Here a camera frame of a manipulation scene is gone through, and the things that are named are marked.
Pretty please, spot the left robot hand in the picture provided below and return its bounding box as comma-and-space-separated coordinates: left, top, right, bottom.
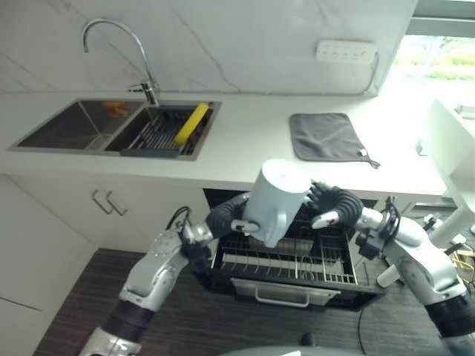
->
206, 195, 261, 240

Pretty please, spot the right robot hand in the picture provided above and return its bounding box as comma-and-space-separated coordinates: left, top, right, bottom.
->
304, 180, 364, 230

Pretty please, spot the light blue mug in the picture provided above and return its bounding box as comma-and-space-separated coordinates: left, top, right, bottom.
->
242, 159, 314, 248

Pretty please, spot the black dishwasher drawer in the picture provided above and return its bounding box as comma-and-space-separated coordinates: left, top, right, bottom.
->
191, 188, 387, 312

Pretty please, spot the grey dish cloth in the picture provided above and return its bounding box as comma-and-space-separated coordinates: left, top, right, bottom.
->
289, 112, 381, 169

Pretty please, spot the white cabinet door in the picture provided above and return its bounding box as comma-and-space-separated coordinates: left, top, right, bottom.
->
94, 180, 209, 254
5, 174, 145, 253

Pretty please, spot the yellow sponge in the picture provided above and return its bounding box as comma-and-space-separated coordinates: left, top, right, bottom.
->
174, 103, 210, 145

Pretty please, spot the dark sink drying rack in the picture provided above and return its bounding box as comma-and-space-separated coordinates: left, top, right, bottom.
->
119, 104, 215, 157

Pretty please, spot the white side table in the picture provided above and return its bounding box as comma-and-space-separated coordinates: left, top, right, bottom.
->
419, 98, 475, 246

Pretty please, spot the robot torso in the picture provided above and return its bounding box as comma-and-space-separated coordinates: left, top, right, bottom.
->
218, 344, 357, 356

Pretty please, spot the orange sticker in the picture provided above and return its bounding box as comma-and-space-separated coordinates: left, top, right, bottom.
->
103, 102, 130, 116

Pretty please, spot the white power strip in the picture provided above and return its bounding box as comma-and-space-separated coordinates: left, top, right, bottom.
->
315, 39, 379, 64

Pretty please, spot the stainless steel double sink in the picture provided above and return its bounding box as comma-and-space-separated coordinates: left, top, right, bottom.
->
5, 99, 223, 162

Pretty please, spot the window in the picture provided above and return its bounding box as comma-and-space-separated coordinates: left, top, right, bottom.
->
390, 34, 475, 82

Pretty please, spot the chrome gooseneck faucet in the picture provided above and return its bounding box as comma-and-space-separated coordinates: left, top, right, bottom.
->
82, 19, 160, 108

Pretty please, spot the wire dish rack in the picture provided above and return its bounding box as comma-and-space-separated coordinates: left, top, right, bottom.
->
212, 207, 358, 286

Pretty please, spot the silver dishwasher handle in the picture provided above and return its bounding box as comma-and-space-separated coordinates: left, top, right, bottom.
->
255, 286, 310, 309

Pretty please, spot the silver cabinet handle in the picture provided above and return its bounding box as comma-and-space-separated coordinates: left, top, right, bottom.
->
91, 188, 112, 214
105, 190, 128, 217

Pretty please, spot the black floor cable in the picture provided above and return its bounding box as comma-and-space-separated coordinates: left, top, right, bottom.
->
356, 255, 376, 356

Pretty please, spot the yellow cable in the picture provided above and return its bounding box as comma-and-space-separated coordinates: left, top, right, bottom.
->
445, 248, 475, 297

